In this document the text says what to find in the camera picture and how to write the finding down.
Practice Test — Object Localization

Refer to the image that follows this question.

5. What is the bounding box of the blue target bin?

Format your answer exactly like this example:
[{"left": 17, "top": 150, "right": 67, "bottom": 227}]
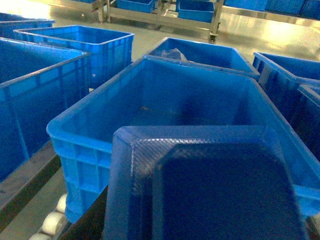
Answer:
[{"left": 46, "top": 58, "right": 320, "bottom": 223}]

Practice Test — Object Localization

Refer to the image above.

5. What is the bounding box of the blue bin rear centre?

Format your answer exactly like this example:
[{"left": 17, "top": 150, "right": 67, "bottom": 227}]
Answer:
[{"left": 143, "top": 37, "right": 260, "bottom": 80}]

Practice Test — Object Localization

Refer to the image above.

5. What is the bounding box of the blue bin rear left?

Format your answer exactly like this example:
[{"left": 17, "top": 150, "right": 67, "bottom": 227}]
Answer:
[{"left": 13, "top": 25, "right": 135, "bottom": 89}]

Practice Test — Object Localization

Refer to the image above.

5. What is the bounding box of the blue block part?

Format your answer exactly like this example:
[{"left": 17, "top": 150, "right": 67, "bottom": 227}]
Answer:
[{"left": 103, "top": 125, "right": 308, "bottom": 240}]

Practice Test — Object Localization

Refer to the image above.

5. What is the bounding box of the steel wheeled cart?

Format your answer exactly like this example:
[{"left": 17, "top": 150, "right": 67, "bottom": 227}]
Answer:
[{"left": 92, "top": 0, "right": 224, "bottom": 44}]

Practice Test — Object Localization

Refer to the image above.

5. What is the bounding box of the blue bin right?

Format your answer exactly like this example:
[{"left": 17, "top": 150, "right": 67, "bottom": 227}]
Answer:
[{"left": 252, "top": 51, "right": 320, "bottom": 126}]

